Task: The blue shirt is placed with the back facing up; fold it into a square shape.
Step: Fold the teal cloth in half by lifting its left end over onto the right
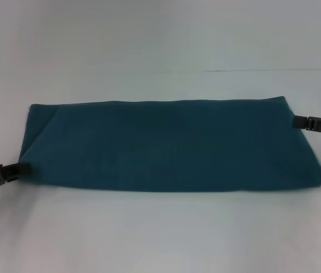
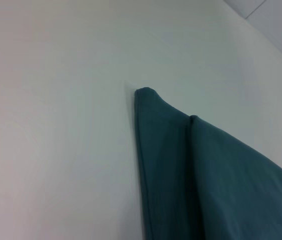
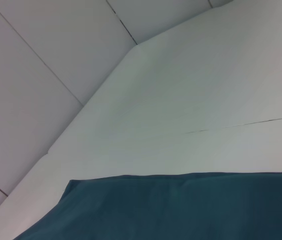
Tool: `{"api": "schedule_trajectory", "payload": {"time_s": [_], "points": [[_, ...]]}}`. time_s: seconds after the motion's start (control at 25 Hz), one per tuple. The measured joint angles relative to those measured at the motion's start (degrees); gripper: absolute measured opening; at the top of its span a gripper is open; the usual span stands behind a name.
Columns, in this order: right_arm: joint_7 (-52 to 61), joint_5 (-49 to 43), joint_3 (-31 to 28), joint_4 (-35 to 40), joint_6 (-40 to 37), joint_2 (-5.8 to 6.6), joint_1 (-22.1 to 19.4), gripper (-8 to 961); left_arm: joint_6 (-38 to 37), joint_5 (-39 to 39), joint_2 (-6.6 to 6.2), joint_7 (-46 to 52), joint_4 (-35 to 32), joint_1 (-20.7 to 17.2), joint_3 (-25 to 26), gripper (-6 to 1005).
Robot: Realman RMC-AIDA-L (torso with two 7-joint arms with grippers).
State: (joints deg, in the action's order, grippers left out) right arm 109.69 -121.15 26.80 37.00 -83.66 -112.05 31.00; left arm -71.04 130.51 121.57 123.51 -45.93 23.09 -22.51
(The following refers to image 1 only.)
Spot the teal blue shirt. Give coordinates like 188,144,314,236
19,96,321,196

